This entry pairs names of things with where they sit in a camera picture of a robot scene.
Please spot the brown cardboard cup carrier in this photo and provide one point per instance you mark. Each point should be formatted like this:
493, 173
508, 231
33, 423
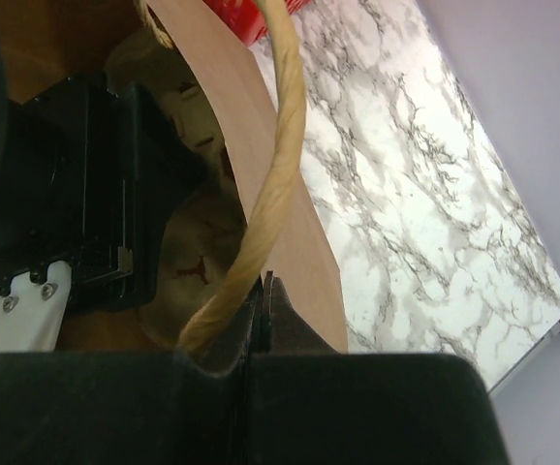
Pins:
203, 236

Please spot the brown paper bag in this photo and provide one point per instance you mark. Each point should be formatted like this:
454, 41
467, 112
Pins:
42, 41

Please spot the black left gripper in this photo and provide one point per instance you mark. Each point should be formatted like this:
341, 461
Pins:
90, 178

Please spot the red plastic shopping basket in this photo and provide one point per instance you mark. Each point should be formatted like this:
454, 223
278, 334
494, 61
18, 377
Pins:
243, 18

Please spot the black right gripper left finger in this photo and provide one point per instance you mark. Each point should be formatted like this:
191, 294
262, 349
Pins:
130, 407

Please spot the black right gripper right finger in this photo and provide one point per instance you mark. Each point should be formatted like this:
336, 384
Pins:
307, 404

